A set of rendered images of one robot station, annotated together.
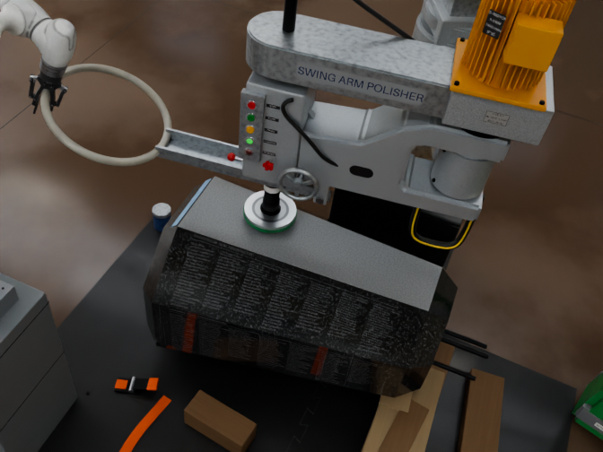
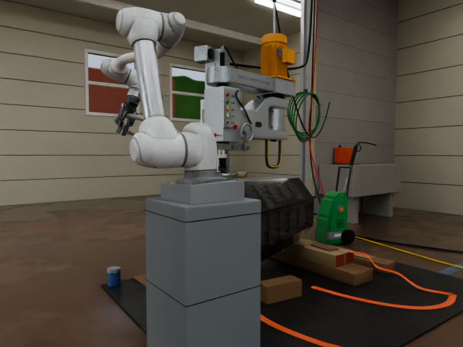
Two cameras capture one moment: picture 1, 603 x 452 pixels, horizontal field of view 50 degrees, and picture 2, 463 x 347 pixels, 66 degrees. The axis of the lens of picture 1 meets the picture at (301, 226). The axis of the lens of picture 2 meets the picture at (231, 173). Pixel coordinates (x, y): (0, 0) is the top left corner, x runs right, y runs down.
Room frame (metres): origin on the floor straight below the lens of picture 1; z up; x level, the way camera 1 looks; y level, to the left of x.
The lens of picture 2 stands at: (0.03, 2.37, 1.01)
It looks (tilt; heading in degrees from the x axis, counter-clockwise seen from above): 3 degrees down; 307
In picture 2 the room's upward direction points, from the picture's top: straight up
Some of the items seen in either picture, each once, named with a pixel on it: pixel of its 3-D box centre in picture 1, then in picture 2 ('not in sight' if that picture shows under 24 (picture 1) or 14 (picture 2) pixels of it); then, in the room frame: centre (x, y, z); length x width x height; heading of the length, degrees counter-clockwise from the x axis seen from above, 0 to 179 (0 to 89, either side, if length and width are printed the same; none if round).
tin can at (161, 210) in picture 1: (161, 217); (114, 276); (2.36, 0.77, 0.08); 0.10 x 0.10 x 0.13
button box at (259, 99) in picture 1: (251, 126); (226, 109); (1.71, 0.22, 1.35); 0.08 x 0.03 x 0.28; 83
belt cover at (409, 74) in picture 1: (392, 75); (251, 85); (1.77, -0.21, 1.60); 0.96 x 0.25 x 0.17; 83
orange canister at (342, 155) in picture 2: not in sight; (345, 155); (2.07, -3.37, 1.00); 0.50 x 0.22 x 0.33; 74
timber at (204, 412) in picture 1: (220, 423); (279, 288); (1.24, 0.22, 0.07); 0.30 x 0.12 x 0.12; 67
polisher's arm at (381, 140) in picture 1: (385, 154); (255, 122); (1.75, -0.25, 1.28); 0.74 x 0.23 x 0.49; 83
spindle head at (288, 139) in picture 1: (301, 128); (229, 118); (1.80, 0.06, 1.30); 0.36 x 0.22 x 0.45; 83
